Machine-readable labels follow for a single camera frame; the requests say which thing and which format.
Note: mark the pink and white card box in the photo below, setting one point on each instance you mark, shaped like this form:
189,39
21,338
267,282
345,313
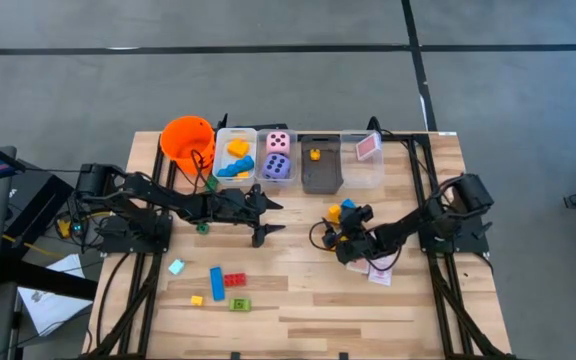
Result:
383,276

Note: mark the yellow square toy block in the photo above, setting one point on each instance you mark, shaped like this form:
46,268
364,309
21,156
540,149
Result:
334,212

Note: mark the yellow connector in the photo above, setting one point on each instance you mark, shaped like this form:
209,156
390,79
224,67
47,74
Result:
64,228

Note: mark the small yellow cube block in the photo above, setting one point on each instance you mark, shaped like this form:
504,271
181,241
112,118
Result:
196,300

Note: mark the blue rounded toy block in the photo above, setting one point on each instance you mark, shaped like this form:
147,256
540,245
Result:
348,203

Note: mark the small light blue block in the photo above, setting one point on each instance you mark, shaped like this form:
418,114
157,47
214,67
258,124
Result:
176,267

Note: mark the small dark green block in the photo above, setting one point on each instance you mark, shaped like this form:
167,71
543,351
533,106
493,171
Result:
202,229

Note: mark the light green toy block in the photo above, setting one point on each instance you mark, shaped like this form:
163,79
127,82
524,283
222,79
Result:
239,304

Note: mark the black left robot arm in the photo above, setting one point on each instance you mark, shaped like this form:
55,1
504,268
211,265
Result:
143,190

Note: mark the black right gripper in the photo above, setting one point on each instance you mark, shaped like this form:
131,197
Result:
355,245

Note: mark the small yellow castle piece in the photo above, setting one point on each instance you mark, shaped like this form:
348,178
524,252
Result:
314,154

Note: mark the clear plastic bin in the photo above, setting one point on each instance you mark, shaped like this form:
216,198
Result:
294,170
363,175

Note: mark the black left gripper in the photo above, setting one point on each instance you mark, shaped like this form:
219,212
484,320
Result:
233,207

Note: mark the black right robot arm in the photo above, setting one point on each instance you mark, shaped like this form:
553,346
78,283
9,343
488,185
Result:
408,225

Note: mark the red-backed playing card deck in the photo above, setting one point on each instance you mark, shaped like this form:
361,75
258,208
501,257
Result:
369,146

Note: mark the white plastic bin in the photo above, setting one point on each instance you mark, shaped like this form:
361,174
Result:
223,137

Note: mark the small orange-yellow toy block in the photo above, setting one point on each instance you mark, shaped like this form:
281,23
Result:
242,175

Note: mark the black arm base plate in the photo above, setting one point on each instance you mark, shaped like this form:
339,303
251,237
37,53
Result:
468,242
118,245

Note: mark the orange pumpkin face bucket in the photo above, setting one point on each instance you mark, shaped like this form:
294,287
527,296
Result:
183,140

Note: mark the large yellow toy block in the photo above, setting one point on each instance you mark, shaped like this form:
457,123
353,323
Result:
238,148

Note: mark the long red toy brick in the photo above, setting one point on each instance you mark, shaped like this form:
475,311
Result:
235,280

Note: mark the grey plastic bin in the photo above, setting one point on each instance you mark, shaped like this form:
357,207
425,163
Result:
320,175

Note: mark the white paper sheets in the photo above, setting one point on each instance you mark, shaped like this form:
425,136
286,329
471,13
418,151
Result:
53,310

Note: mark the pink foam die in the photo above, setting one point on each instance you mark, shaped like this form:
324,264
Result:
278,143

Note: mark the black aluminium table frame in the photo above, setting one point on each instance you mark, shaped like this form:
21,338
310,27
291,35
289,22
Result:
149,300

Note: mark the purple foam die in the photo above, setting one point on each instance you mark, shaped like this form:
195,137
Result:
275,166

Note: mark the long blue block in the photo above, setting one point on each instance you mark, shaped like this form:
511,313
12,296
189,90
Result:
217,283

